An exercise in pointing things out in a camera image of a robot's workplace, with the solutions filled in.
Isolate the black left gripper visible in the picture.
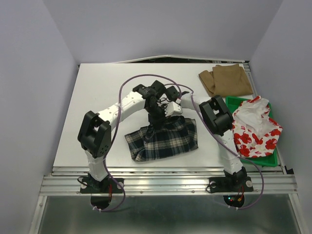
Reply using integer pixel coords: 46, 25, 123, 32
145, 102, 171, 129

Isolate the navy plaid skirt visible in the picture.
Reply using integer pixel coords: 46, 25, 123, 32
125, 116, 198, 162

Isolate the brown pleated skirt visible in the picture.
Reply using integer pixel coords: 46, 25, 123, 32
198, 64, 253, 98

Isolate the white red floral skirt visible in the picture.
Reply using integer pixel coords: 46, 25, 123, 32
232, 96, 283, 158

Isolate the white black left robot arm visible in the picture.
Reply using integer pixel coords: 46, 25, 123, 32
78, 80, 179, 193

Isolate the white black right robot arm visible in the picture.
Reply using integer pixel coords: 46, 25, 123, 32
165, 85, 254, 194

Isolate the green plastic basket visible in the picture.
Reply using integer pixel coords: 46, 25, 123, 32
225, 96, 278, 167

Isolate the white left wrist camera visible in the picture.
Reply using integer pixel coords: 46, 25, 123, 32
165, 102, 183, 117

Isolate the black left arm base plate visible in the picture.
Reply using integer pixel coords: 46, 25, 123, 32
77, 176, 124, 194

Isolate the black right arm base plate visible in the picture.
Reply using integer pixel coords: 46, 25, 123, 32
206, 177, 254, 194

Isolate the aluminium frame rail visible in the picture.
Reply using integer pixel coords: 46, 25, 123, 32
39, 165, 297, 196

